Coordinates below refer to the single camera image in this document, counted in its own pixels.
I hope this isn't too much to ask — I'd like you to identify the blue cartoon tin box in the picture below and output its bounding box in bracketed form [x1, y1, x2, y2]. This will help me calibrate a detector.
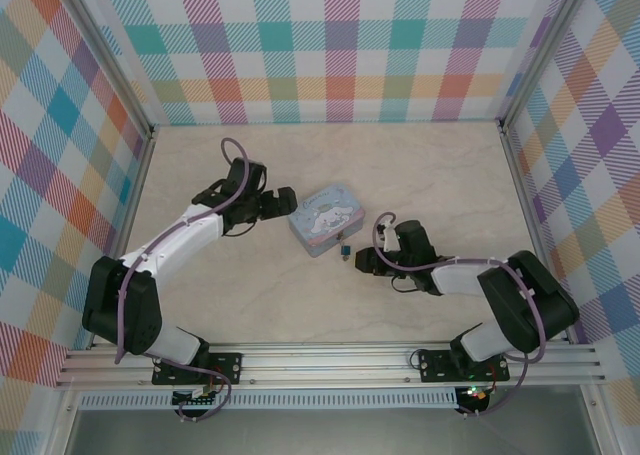
[287, 181, 366, 260]

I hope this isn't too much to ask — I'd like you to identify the small circuit board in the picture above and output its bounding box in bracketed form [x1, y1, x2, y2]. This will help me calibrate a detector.
[172, 387, 221, 409]
[462, 384, 494, 404]

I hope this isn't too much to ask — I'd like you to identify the thin black cable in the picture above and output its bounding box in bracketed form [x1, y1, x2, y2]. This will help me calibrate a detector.
[389, 273, 426, 296]
[219, 219, 259, 239]

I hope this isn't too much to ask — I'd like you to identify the long aluminium mounting rail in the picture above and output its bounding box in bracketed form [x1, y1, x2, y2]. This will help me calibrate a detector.
[55, 341, 609, 390]

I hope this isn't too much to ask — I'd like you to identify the aluminium side rail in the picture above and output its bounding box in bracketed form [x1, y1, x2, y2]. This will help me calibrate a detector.
[88, 124, 160, 351]
[499, 119, 576, 331]

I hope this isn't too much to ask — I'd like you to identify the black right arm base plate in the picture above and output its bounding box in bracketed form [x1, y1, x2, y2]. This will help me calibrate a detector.
[417, 348, 512, 384]

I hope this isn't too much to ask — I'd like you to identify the white slotted cable duct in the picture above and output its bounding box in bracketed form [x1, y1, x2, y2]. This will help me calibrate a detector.
[78, 387, 460, 411]

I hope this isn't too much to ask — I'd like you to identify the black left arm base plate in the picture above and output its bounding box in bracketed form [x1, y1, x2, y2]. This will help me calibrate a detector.
[151, 350, 245, 387]

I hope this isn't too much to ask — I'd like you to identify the aluminium frame post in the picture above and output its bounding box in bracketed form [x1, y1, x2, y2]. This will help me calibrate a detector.
[58, 0, 160, 136]
[497, 0, 594, 131]

